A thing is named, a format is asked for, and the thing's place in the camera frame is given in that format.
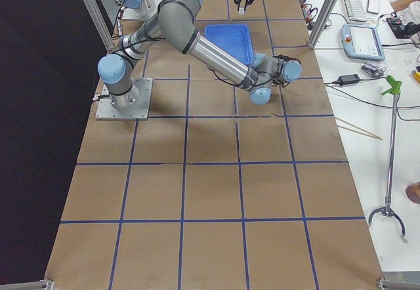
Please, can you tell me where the blue plastic tray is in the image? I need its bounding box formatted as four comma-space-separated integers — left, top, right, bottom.
204, 24, 253, 66

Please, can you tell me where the white keyboard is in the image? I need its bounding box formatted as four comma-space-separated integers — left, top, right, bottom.
343, 0, 373, 24

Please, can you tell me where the blue teach pendant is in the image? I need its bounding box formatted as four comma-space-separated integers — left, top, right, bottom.
341, 24, 385, 62

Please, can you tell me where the black power adapter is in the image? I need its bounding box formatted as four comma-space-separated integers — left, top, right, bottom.
337, 74, 360, 87

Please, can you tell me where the wooden chopstick pair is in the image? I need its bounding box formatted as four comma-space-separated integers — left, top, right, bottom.
335, 117, 383, 140

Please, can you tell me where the brown paper table cover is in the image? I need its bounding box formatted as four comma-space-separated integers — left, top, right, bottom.
45, 0, 381, 289

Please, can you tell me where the aluminium frame post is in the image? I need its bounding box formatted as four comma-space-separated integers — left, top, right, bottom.
308, 0, 337, 50

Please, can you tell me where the green handled reacher grabber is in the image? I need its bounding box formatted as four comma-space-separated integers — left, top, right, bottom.
368, 75, 408, 243

